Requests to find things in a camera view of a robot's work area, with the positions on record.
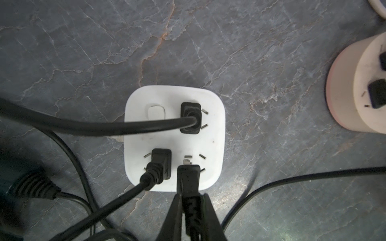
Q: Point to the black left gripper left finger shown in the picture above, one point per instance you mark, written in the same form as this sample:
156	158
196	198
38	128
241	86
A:
171	229

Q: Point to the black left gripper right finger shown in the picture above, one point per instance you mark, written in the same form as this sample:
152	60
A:
211	228

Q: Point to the round beige power strip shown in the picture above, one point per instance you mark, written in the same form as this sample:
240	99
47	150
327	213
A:
347	86

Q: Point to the white square power strip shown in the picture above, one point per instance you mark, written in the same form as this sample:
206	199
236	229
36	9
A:
205	149

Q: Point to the dark green hair dryer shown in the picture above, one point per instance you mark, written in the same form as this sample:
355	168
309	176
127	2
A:
20	178

